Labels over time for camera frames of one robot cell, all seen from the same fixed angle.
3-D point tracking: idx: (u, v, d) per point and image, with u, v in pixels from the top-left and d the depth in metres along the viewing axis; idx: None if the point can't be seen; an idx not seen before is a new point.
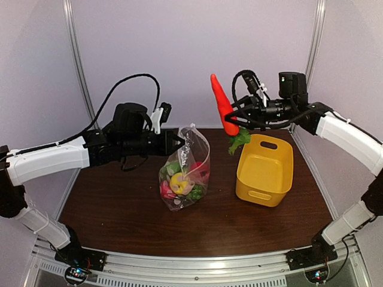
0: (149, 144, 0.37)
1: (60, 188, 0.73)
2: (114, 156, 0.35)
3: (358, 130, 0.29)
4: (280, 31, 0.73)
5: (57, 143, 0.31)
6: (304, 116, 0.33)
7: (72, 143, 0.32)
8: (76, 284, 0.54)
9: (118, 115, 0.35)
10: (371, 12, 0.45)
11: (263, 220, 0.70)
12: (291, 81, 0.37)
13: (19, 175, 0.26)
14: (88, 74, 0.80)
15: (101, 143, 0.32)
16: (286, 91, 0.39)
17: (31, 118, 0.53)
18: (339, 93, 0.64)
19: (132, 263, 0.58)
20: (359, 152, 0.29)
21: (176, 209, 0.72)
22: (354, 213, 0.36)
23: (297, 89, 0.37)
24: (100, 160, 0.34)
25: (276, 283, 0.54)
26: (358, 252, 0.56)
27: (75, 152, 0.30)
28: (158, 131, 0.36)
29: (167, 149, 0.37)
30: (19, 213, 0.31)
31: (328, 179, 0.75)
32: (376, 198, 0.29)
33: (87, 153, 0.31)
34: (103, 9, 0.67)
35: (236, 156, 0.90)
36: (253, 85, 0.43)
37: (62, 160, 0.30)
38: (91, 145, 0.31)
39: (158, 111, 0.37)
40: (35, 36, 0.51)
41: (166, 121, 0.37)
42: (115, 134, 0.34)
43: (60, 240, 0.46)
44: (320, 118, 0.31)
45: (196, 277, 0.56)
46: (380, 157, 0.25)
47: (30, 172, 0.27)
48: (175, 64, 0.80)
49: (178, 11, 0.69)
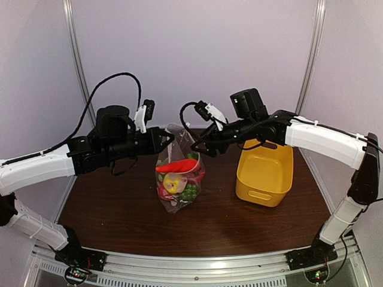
0: (136, 145, 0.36)
1: (59, 189, 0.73)
2: (100, 164, 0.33)
3: (324, 130, 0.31)
4: (280, 31, 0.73)
5: (41, 153, 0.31)
6: (269, 129, 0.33)
7: (57, 150, 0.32)
8: (76, 284, 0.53)
9: (98, 118, 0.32)
10: (371, 12, 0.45)
11: (263, 220, 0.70)
12: (245, 99, 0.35)
13: (6, 185, 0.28)
14: (88, 74, 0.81)
15: (85, 152, 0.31)
16: (244, 112, 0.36)
17: (30, 119, 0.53)
18: (339, 92, 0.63)
19: (132, 263, 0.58)
20: (333, 151, 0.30)
21: (173, 210, 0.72)
22: (346, 208, 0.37)
23: (253, 106, 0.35)
24: (87, 168, 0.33)
25: (276, 283, 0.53)
26: (358, 252, 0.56)
27: (58, 161, 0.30)
28: (143, 130, 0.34)
29: (155, 147, 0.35)
30: (11, 220, 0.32)
31: (328, 179, 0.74)
32: (361, 189, 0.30)
33: (71, 162, 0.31)
34: (103, 9, 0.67)
35: (236, 156, 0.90)
36: (204, 113, 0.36)
37: (47, 169, 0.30)
38: (75, 153, 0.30)
39: (141, 109, 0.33)
40: (34, 35, 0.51)
41: (151, 118, 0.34)
42: (99, 140, 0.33)
43: (58, 242, 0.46)
44: (286, 127, 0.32)
45: (196, 277, 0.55)
46: (356, 150, 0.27)
47: (17, 182, 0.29)
48: (175, 63, 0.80)
49: (177, 10, 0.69)
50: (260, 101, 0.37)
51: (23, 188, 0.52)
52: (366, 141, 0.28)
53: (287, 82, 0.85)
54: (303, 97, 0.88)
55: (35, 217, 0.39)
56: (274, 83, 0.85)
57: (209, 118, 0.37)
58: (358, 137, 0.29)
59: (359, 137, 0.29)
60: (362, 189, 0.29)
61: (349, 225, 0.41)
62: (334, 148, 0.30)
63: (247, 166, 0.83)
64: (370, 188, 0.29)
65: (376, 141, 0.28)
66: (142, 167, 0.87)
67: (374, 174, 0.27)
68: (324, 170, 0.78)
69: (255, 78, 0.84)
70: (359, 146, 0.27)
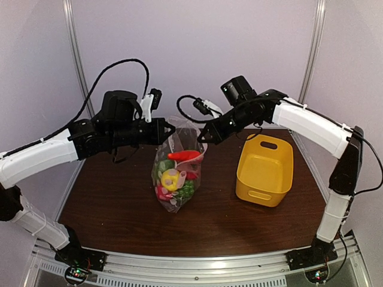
0: (139, 133, 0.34)
1: (60, 188, 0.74)
2: (103, 147, 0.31)
3: (313, 115, 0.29)
4: (280, 31, 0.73)
5: (42, 139, 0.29)
6: (258, 106, 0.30)
7: (58, 136, 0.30)
8: (76, 284, 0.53)
9: (105, 101, 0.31)
10: (371, 12, 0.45)
11: (263, 220, 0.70)
12: (233, 85, 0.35)
13: (8, 176, 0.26)
14: (88, 74, 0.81)
15: (87, 133, 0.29)
16: (234, 98, 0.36)
17: (31, 119, 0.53)
18: (339, 92, 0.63)
19: (132, 264, 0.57)
20: (318, 137, 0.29)
21: (174, 210, 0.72)
22: (336, 202, 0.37)
23: (240, 89, 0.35)
24: (90, 152, 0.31)
25: (276, 283, 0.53)
26: (358, 252, 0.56)
27: (60, 147, 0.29)
28: (149, 119, 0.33)
29: (160, 137, 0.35)
30: (15, 216, 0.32)
31: (327, 178, 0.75)
32: (339, 179, 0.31)
33: (73, 146, 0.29)
34: (103, 9, 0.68)
35: (236, 156, 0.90)
36: (201, 107, 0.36)
37: (48, 156, 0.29)
38: (76, 137, 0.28)
39: (148, 98, 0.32)
40: (34, 34, 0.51)
41: (155, 107, 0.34)
42: (103, 122, 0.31)
43: (60, 241, 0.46)
44: (274, 106, 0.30)
45: (196, 277, 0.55)
46: (341, 139, 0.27)
47: (19, 173, 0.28)
48: (175, 63, 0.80)
49: (178, 10, 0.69)
50: (249, 85, 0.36)
51: (23, 188, 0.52)
52: (351, 132, 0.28)
53: (288, 82, 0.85)
54: (303, 97, 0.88)
55: (39, 215, 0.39)
56: (275, 82, 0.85)
57: (206, 112, 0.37)
58: (343, 127, 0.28)
59: (344, 127, 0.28)
60: (341, 179, 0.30)
61: (342, 220, 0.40)
62: (320, 134, 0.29)
63: (247, 166, 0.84)
64: (347, 177, 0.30)
65: (361, 133, 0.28)
66: (143, 166, 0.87)
67: (355, 164, 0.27)
68: (323, 170, 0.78)
69: (255, 78, 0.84)
70: (343, 136, 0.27)
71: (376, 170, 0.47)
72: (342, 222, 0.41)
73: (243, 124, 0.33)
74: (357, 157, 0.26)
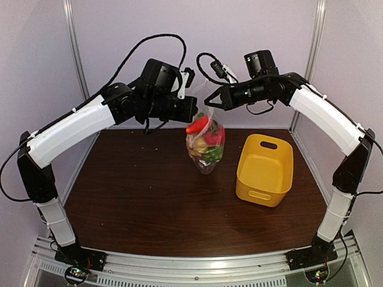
0: (173, 108, 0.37)
1: (60, 188, 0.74)
2: (139, 111, 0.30)
3: (333, 106, 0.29)
4: (280, 31, 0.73)
5: (74, 110, 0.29)
6: (277, 85, 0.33)
7: (91, 104, 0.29)
8: (76, 284, 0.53)
9: (148, 69, 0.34)
10: (371, 12, 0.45)
11: (263, 220, 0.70)
12: (257, 58, 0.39)
13: (42, 152, 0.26)
14: (88, 74, 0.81)
15: (122, 95, 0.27)
16: (255, 70, 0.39)
17: (32, 119, 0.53)
18: (339, 92, 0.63)
19: (131, 263, 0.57)
20: (330, 130, 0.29)
21: (206, 171, 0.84)
22: (338, 201, 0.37)
23: (263, 63, 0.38)
24: (126, 116, 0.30)
25: (276, 283, 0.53)
26: (358, 252, 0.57)
27: (93, 113, 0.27)
28: (182, 95, 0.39)
29: (191, 116, 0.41)
30: (48, 202, 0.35)
31: (327, 178, 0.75)
32: (343, 176, 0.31)
33: (109, 111, 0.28)
34: (103, 9, 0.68)
35: (236, 156, 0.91)
36: (219, 69, 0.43)
37: (82, 127, 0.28)
38: (111, 101, 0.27)
39: (184, 76, 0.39)
40: (33, 34, 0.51)
41: (188, 86, 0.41)
42: (143, 86, 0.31)
43: (66, 239, 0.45)
44: (295, 89, 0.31)
45: (196, 277, 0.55)
46: (353, 138, 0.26)
47: (55, 149, 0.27)
48: (175, 63, 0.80)
49: (178, 11, 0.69)
50: (273, 64, 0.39)
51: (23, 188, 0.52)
52: (365, 133, 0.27)
53: None
54: None
55: None
56: None
57: (223, 75, 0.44)
58: (358, 126, 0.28)
59: (359, 127, 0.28)
60: (344, 177, 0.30)
61: (343, 220, 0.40)
62: (334, 128, 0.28)
63: (247, 165, 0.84)
64: (350, 176, 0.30)
65: (374, 137, 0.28)
66: (143, 166, 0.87)
67: (362, 164, 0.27)
68: (324, 170, 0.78)
69: None
70: (356, 136, 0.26)
71: (377, 170, 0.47)
72: (343, 222, 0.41)
73: (257, 97, 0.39)
74: (365, 158, 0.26)
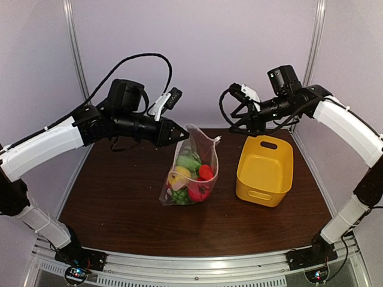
0: (142, 128, 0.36)
1: (59, 188, 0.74)
2: (106, 133, 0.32)
3: (351, 115, 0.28)
4: (280, 31, 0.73)
5: (45, 128, 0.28)
6: (304, 98, 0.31)
7: (62, 124, 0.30)
8: (76, 284, 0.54)
9: (113, 88, 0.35)
10: (370, 12, 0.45)
11: (263, 220, 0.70)
12: (280, 73, 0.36)
13: (14, 169, 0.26)
14: (88, 73, 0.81)
15: (92, 118, 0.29)
16: (279, 85, 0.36)
17: (32, 119, 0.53)
18: (338, 91, 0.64)
19: (131, 263, 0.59)
20: (353, 141, 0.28)
21: (162, 201, 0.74)
22: (352, 209, 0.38)
23: (288, 79, 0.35)
24: (94, 136, 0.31)
25: (276, 283, 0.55)
26: (358, 252, 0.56)
27: (66, 133, 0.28)
28: (157, 118, 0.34)
29: (160, 139, 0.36)
30: (22, 211, 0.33)
31: (328, 179, 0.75)
32: (367, 188, 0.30)
33: (78, 132, 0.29)
34: (102, 9, 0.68)
35: (236, 156, 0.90)
36: (240, 96, 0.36)
37: (54, 144, 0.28)
38: (81, 122, 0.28)
39: (165, 96, 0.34)
40: (35, 35, 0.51)
41: (170, 108, 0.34)
42: (110, 109, 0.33)
43: (61, 240, 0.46)
44: (318, 102, 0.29)
45: (196, 277, 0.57)
46: (376, 147, 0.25)
47: (26, 164, 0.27)
48: (175, 63, 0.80)
49: (177, 10, 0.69)
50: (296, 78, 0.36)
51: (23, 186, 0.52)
52: None
53: None
54: None
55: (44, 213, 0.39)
56: None
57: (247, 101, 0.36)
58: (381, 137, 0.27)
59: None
60: (369, 189, 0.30)
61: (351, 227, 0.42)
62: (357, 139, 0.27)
63: (247, 165, 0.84)
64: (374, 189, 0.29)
65: None
66: (143, 166, 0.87)
67: None
68: (324, 170, 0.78)
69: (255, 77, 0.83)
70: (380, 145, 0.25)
71: None
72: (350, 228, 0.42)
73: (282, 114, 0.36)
74: None
